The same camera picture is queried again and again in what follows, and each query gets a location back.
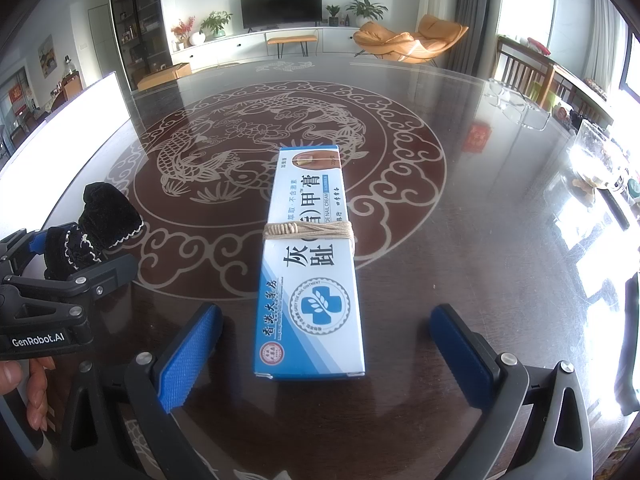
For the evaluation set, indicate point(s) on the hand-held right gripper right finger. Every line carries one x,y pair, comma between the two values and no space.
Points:
457,355

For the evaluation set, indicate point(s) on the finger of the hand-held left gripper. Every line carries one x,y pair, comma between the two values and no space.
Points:
105,272
15,250

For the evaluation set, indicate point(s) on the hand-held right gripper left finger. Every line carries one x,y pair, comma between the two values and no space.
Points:
192,355

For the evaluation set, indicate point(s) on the black scrunchie with white trim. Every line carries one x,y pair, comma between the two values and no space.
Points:
100,220

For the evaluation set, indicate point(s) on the blue and white carton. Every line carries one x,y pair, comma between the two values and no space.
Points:
310,300

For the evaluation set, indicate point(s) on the white storage box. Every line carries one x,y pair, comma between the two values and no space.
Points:
65,130

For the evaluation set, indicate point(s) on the dark patterned glass desktop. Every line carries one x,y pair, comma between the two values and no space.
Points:
425,270

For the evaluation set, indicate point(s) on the person's left hand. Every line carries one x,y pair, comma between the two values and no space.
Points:
40,395

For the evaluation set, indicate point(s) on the beige twine loop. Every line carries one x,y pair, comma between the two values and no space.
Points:
310,232

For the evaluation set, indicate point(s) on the wooden side cabinet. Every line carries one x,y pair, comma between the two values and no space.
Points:
65,87

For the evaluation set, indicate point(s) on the cardboard box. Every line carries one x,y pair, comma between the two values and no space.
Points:
164,76

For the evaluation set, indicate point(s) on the white door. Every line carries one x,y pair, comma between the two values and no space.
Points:
99,40

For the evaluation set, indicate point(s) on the white round vase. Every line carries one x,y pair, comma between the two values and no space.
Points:
197,39

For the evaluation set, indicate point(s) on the dark glass bookcase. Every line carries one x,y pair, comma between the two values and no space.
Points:
137,22

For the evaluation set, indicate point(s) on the red flower bouquet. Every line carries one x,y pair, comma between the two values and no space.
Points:
182,29

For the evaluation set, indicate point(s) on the white television cabinet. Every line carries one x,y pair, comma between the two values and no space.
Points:
230,47

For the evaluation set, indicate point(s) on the clear acrylic stand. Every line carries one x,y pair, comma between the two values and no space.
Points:
520,102

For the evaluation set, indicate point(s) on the bushy green potted plant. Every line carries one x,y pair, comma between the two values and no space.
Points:
216,22

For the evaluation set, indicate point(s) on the wooden dining chairs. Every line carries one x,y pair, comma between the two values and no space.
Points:
525,72

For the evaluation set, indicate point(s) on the wooden bench with black legs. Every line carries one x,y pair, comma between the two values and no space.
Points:
291,39

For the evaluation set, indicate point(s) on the orange lounge chair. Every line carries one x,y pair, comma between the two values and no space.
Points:
395,42

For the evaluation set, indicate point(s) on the black flat television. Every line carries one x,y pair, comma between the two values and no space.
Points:
281,5

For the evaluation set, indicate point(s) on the small potted plant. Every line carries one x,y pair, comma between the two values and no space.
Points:
333,14

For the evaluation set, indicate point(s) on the grey curtain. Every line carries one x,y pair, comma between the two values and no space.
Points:
475,10

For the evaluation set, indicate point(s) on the white sheer curtain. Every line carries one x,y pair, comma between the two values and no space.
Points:
607,37

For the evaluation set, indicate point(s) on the large leafy potted plant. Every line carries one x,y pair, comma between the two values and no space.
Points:
365,9

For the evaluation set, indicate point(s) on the framed wall picture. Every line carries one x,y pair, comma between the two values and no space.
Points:
46,55

